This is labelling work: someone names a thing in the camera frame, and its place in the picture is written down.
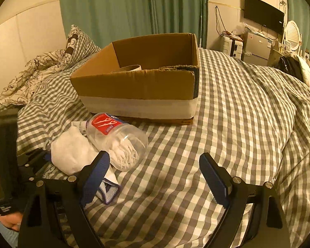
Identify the white sock blue trim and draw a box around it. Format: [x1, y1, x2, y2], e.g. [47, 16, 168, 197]
[93, 169, 122, 205]

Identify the tape roll in box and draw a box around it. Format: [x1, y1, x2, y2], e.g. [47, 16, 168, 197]
[111, 64, 142, 73]

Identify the white oval mirror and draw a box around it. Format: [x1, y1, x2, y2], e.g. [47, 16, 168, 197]
[284, 21, 303, 52]

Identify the white tower appliance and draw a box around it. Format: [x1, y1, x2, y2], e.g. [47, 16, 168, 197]
[220, 36, 235, 55]

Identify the small white tube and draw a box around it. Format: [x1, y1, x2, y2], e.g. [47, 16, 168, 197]
[71, 120, 89, 135]

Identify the black wall television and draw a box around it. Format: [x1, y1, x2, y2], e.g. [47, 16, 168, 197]
[244, 0, 285, 35]

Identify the black wall cable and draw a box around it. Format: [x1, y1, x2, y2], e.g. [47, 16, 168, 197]
[214, 5, 228, 36]

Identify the brown patterned pillow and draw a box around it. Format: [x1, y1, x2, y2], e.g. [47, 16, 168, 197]
[64, 24, 81, 57]

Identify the black bag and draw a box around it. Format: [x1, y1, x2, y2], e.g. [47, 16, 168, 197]
[276, 55, 305, 83]

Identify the clear plastic bottle red label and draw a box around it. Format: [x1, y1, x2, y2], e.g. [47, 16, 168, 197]
[86, 112, 149, 171]

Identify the silver mini fridge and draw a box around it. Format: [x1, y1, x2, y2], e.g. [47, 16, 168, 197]
[241, 31, 274, 66]

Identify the person's left hand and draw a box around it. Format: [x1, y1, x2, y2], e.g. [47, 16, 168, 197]
[0, 208, 24, 233]

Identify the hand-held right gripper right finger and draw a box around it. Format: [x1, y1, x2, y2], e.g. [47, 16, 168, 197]
[199, 153, 291, 248]

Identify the white upright pole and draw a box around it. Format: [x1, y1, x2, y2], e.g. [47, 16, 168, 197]
[199, 0, 205, 48]

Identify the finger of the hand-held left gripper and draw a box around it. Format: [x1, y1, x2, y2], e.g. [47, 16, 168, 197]
[17, 148, 52, 184]

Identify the white cloth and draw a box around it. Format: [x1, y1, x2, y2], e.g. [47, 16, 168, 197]
[50, 126, 100, 175]

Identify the floral print quilt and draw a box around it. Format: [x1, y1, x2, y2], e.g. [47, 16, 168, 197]
[0, 49, 76, 109]

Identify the cardboard box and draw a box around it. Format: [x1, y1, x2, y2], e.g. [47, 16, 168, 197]
[70, 33, 200, 126]

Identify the clear plastic bag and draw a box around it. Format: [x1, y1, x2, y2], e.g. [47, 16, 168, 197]
[232, 22, 249, 36]

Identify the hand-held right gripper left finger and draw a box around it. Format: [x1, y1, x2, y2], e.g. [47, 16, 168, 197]
[18, 150, 110, 248]

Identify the white cushion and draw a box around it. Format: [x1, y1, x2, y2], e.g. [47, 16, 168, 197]
[296, 55, 310, 86]

